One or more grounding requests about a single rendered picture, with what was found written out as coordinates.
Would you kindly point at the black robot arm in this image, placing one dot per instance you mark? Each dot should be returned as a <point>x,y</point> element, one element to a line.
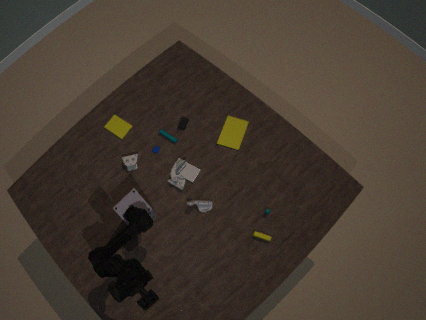
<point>139,221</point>

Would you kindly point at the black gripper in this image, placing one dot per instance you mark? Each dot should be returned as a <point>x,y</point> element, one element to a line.
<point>132,280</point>

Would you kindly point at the olive yellow flat square plate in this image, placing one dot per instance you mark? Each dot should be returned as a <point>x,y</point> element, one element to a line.
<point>118,126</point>

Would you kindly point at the teal rectangular bar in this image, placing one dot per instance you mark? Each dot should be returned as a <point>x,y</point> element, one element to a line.
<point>166,134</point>

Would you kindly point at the yellow rectangular bar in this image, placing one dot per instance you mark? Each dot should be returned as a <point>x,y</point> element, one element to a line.
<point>262,236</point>

